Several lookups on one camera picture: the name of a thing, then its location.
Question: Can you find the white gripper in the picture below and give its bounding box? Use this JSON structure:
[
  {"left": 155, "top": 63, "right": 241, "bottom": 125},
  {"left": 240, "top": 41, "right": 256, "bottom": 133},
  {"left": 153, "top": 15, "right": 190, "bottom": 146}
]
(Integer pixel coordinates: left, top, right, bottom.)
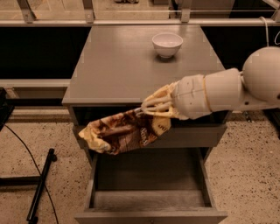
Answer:
[{"left": 141, "top": 74, "right": 212, "bottom": 120}]

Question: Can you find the brown chip bag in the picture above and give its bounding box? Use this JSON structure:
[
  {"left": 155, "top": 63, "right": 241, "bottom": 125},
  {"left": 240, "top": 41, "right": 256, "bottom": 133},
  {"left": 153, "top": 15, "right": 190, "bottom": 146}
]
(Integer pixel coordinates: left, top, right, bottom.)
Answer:
[{"left": 79, "top": 108, "right": 171, "bottom": 155}]

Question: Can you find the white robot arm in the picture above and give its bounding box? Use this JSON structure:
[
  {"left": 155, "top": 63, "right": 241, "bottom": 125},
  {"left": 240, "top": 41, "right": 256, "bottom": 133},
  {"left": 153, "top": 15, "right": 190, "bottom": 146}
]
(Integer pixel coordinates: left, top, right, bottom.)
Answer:
[{"left": 141, "top": 46, "right": 280, "bottom": 120}]

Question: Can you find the closed grey top drawer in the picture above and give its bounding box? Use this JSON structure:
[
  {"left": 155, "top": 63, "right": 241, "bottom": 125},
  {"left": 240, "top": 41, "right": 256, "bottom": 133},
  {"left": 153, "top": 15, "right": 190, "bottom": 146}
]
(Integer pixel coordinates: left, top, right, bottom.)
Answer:
[{"left": 77, "top": 125, "right": 226, "bottom": 148}]

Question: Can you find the grey wooden drawer cabinet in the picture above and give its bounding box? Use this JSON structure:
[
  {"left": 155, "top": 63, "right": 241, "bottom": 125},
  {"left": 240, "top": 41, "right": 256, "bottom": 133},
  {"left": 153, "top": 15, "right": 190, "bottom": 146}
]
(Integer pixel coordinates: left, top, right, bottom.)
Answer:
[{"left": 61, "top": 24, "right": 244, "bottom": 224}]

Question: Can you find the white ceramic bowl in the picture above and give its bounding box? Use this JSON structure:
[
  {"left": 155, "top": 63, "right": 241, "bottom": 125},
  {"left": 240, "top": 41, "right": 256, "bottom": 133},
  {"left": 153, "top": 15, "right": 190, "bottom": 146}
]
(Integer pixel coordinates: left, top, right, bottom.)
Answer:
[{"left": 152, "top": 32, "right": 183, "bottom": 58}]

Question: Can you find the black metal stand leg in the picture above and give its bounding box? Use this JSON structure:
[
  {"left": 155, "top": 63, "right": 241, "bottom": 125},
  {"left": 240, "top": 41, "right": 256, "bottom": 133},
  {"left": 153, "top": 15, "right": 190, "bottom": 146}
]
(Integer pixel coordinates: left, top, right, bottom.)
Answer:
[{"left": 0, "top": 149, "right": 57, "bottom": 224}]

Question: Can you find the black box at left edge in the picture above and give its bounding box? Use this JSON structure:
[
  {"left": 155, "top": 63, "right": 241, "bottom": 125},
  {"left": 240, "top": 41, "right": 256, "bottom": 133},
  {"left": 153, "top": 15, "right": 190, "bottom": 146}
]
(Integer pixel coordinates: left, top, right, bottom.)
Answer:
[{"left": 0, "top": 87, "right": 14, "bottom": 131}]

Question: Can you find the white hanging cable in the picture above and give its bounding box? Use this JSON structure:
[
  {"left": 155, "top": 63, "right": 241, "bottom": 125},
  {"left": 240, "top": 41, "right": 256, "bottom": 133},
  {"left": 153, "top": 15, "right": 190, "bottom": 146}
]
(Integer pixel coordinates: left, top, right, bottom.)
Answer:
[{"left": 258, "top": 16, "right": 270, "bottom": 48}]

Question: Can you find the metal glass railing frame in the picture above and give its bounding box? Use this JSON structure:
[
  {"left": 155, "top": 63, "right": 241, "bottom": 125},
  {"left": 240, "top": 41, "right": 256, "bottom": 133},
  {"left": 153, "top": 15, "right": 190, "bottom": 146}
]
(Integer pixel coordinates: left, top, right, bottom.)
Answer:
[{"left": 0, "top": 0, "right": 280, "bottom": 26}]

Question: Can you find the thin black floor cable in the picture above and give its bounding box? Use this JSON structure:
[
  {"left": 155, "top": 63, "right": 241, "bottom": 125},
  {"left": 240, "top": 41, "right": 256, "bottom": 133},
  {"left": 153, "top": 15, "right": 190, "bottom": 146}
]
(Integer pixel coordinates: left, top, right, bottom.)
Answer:
[{"left": 3, "top": 123, "right": 60, "bottom": 224}]

